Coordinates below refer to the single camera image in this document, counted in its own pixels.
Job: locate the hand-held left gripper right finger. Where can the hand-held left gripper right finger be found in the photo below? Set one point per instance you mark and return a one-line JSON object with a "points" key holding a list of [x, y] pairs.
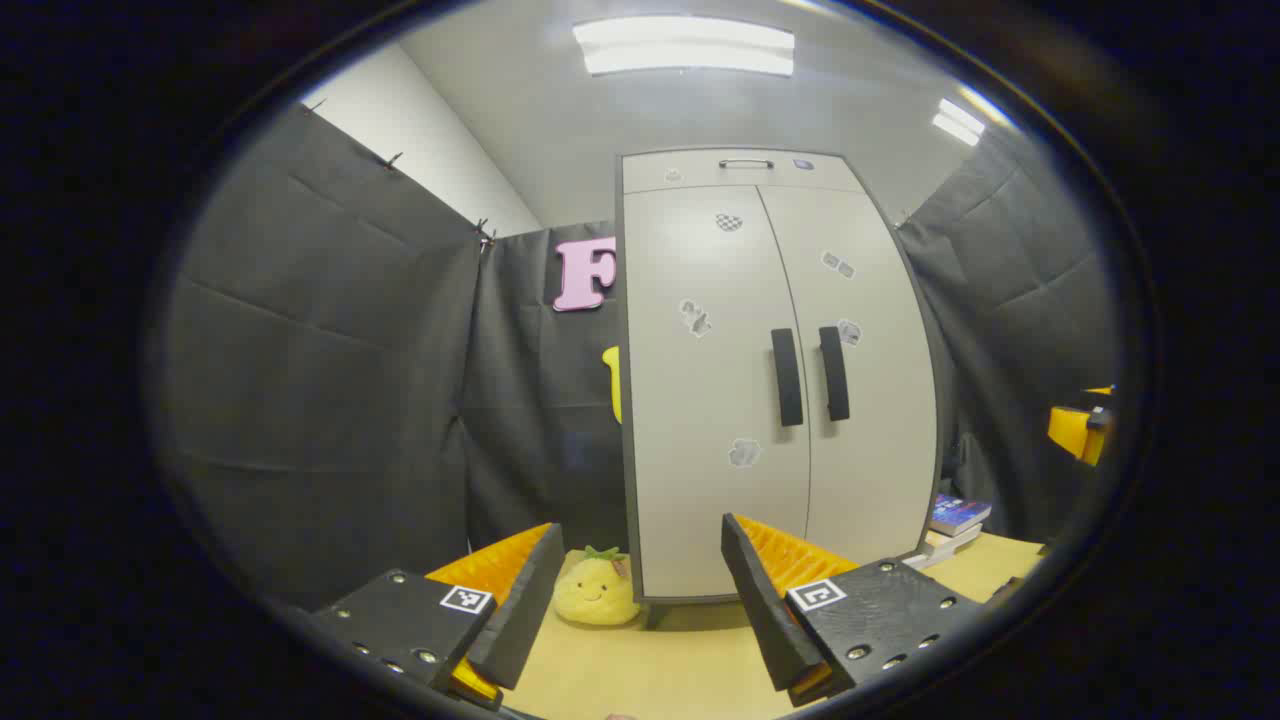
{"points": [[765, 610]]}

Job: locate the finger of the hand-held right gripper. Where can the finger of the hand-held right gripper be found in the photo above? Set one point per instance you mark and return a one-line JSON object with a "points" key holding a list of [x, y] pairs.
{"points": [[1075, 432]]}

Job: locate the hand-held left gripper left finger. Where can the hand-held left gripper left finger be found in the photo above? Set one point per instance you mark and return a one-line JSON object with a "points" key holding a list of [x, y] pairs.
{"points": [[525, 610]]}

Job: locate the grey cabinet door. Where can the grey cabinet door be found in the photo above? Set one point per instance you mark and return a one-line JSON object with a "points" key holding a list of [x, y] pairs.
{"points": [[880, 450], [700, 400]]}

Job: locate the grey double-door shoe cabinet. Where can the grey double-door shoe cabinet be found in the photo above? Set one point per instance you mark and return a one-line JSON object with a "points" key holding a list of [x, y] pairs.
{"points": [[640, 400]]}

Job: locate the grey cabinet drawer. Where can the grey cabinet drawer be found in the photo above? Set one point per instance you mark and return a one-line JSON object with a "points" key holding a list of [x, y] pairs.
{"points": [[680, 172]]}

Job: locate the yellow plush toy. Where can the yellow plush toy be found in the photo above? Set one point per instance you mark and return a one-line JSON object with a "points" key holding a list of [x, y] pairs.
{"points": [[595, 595]]}

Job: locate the blue book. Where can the blue book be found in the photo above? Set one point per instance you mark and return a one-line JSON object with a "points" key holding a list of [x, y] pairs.
{"points": [[958, 514]]}

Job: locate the black backdrop cloth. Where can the black backdrop cloth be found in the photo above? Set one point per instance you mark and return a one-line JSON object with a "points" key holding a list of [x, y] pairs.
{"points": [[320, 400]]}

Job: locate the small ceiling light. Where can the small ceiling light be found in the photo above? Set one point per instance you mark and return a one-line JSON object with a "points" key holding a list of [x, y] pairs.
{"points": [[958, 122]]}

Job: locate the large ceiling light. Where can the large ceiling light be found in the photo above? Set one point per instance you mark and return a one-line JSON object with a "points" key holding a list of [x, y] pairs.
{"points": [[685, 45]]}

